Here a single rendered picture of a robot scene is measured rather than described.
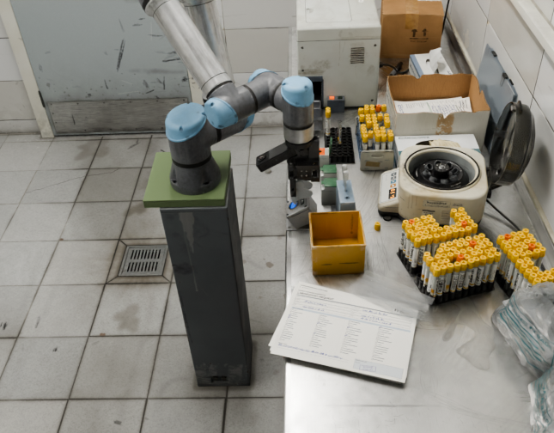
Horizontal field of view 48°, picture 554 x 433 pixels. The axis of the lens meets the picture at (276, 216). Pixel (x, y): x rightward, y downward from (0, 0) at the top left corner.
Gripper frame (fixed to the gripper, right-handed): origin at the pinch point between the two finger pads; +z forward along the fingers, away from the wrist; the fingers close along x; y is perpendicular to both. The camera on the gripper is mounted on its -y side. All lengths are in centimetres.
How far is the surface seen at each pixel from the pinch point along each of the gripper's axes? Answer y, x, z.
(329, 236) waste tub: 9.6, -8.0, 6.3
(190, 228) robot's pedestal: -31.1, 7.7, 16.1
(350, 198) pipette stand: 15.2, -2.5, -2.0
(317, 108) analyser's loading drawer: 8, 50, 1
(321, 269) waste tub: 7.1, -20.8, 5.8
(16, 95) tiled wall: -165, 193, 69
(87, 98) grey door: -121, 187, 69
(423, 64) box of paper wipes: 48, 80, 2
